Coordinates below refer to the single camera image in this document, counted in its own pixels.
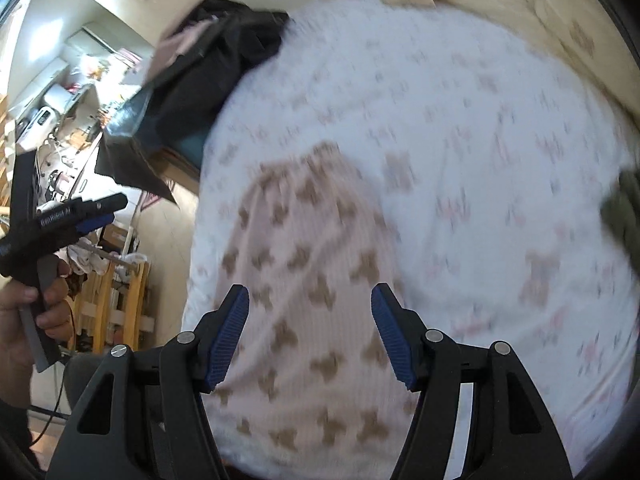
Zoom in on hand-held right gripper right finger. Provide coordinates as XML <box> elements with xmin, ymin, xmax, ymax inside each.
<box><xmin>370</xmin><ymin>282</ymin><xmax>576</xmax><ymax>480</ymax></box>

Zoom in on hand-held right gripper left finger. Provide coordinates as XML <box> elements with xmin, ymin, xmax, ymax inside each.
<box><xmin>47</xmin><ymin>284</ymin><xmax>251</xmax><ymax>480</ymax></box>

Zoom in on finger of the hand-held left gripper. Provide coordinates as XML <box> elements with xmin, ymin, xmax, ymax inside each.
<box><xmin>74</xmin><ymin>212</ymin><xmax>116</xmax><ymax>235</ymax></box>
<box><xmin>80</xmin><ymin>192</ymin><xmax>129</xmax><ymax>217</ymax></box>

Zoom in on pink bear-print pants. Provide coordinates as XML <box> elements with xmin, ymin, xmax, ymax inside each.
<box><xmin>197</xmin><ymin>142</ymin><xmax>437</xmax><ymax>472</ymax></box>

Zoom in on person's left hand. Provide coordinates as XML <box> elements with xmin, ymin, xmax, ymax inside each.
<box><xmin>0</xmin><ymin>258</ymin><xmax>74</xmax><ymax>408</ymax></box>

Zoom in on small cardboard box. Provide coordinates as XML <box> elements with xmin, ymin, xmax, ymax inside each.
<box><xmin>99</xmin><ymin>222</ymin><xmax>137</xmax><ymax>257</ymax></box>

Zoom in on brown cardboard piece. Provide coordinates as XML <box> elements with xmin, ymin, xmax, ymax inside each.
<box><xmin>107</xmin><ymin>135</ymin><xmax>202</xmax><ymax>206</ymax></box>

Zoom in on wooden chair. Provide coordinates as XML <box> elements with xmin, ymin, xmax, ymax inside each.
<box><xmin>75</xmin><ymin>255</ymin><xmax>152</xmax><ymax>352</ymax></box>

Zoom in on teal box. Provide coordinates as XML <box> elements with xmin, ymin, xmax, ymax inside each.
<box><xmin>105</xmin><ymin>94</ymin><xmax>217</xmax><ymax>167</ymax></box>

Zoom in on pink cloth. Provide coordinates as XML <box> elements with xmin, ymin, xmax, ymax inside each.
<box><xmin>150</xmin><ymin>19</ymin><xmax>218</xmax><ymax>80</ymax></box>

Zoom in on black cloth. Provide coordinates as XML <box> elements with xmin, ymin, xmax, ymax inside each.
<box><xmin>95</xmin><ymin>0</ymin><xmax>292</xmax><ymax>196</ymax></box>

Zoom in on white floral bed sheet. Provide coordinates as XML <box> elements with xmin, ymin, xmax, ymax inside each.
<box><xmin>180</xmin><ymin>0</ymin><xmax>640</xmax><ymax>477</ymax></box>

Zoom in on olive cloth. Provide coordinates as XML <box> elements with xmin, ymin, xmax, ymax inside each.
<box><xmin>599</xmin><ymin>170</ymin><xmax>640</xmax><ymax>273</ymax></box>

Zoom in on cream blanket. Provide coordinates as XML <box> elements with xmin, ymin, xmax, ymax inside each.
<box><xmin>327</xmin><ymin>0</ymin><xmax>623</xmax><ymax>111</ymax></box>

